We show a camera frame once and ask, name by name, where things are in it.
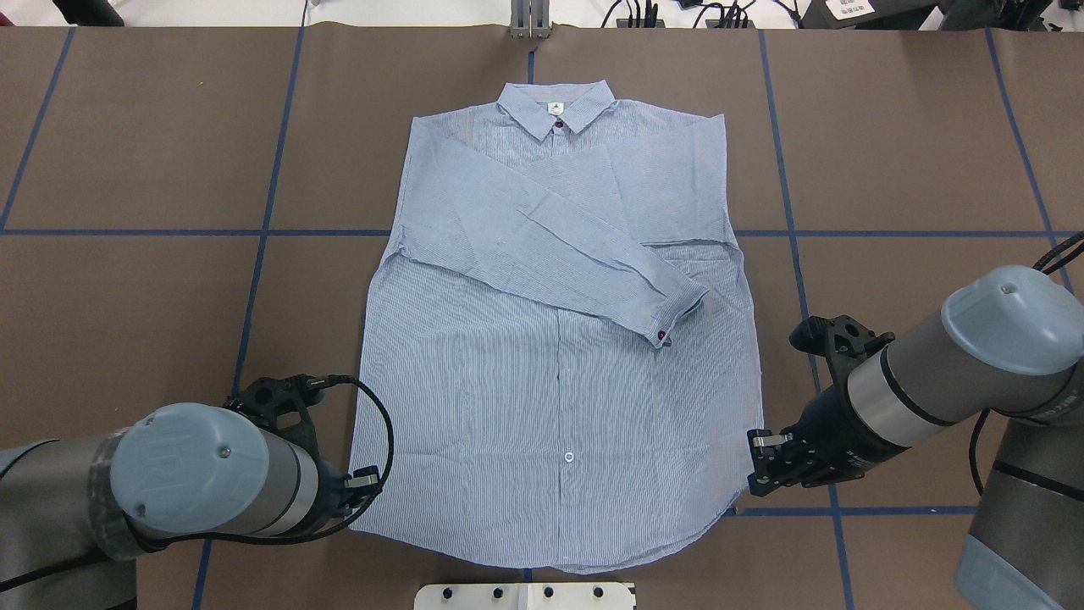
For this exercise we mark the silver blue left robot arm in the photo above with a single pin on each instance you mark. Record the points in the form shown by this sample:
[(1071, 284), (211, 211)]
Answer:
[(78, 514)]

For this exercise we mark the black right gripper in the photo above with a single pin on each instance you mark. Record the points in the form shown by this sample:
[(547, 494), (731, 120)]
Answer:
[(823, 429)]

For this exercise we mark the light blue striped shirt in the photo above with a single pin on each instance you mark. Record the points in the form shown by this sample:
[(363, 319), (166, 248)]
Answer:
[(562, 330)]

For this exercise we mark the black monitor stand device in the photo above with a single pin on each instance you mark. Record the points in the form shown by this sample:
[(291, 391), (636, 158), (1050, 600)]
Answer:
[(866, 15)]

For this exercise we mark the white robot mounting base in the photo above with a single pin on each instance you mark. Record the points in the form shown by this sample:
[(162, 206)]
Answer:
[(534, 595)]

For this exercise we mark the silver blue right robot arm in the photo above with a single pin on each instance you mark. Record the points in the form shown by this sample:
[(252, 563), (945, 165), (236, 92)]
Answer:
[(1008, 343)]

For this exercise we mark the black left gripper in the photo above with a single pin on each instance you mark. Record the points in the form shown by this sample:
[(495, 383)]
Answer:
[(332, 490)]

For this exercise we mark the grey aluminium frame post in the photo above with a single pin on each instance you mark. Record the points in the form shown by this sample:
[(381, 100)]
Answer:
[(530, 19)]

